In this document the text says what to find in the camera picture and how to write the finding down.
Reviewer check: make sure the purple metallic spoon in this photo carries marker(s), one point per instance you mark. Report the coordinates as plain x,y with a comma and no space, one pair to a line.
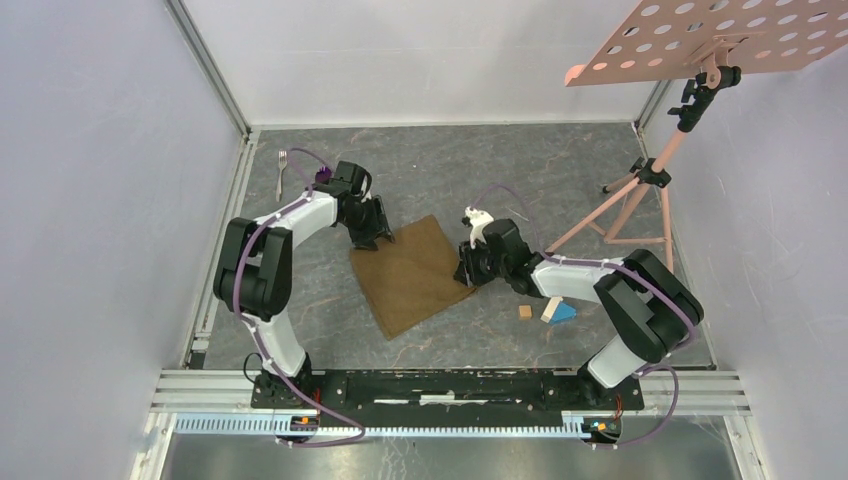
323,175

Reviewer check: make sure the small tan wooden cube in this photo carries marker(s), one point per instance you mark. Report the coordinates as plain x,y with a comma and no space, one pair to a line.
525,312

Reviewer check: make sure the blue wooden triangle block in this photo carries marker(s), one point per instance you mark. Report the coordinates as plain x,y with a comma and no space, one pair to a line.
563,312

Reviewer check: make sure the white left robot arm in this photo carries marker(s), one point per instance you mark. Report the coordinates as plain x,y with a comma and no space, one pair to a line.
254,275

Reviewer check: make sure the cream wooden block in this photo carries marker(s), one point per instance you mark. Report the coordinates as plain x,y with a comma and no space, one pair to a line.
549,311

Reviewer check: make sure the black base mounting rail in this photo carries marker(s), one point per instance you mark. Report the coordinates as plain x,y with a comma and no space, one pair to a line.
442,398

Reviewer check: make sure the silver fork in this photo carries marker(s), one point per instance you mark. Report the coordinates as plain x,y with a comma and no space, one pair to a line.
281,167

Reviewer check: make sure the pink music stand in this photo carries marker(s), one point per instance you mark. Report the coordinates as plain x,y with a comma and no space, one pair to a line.
692,51

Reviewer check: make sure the brown cloth napkin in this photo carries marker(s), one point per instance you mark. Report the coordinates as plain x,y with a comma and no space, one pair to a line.
411,279

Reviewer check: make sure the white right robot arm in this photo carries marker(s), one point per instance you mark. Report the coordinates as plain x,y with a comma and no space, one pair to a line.
651,310

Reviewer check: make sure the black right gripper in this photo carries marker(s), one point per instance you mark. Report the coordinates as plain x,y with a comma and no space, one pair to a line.
466,272

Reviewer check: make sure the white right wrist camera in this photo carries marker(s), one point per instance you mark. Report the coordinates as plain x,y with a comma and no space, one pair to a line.
477,220

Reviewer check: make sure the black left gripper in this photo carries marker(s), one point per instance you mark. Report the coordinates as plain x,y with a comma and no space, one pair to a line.
364,239

